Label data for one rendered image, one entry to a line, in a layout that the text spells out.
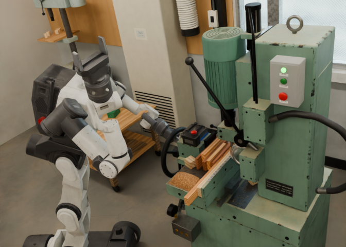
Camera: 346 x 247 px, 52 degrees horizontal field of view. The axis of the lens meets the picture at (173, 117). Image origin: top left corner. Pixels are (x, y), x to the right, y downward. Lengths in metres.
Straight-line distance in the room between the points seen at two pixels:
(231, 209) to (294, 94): 0.64
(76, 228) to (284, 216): 1.12
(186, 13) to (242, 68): 1.57
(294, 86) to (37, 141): 1.24
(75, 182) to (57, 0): 2.06
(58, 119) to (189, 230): 0.82
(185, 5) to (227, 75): 1.51
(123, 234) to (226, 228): 0.88
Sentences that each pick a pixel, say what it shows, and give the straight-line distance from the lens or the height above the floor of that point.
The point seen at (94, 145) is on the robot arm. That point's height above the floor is 1.21.
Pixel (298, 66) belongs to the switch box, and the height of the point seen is 1.47.
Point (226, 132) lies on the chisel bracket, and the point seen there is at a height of 1.05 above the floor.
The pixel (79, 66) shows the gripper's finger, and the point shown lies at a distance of 1.15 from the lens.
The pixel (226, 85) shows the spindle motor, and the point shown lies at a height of 1.31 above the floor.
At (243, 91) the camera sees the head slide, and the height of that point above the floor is 1.29.
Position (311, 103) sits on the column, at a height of 1.32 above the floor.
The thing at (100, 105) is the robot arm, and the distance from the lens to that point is 1.28.
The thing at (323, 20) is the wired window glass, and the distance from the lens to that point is 2.76.
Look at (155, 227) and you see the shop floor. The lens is 2.72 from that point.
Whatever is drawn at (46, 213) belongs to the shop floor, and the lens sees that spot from 3.17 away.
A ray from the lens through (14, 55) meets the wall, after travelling 4.35.
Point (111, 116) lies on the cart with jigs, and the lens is 3.07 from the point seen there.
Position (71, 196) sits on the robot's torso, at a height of 0.73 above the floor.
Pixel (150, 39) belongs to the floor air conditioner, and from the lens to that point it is 3.07.
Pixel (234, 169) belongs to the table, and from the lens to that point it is 1.71.
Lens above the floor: 1.94
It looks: 29 degrees down
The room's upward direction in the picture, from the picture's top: 9 degrees counter-clockwise
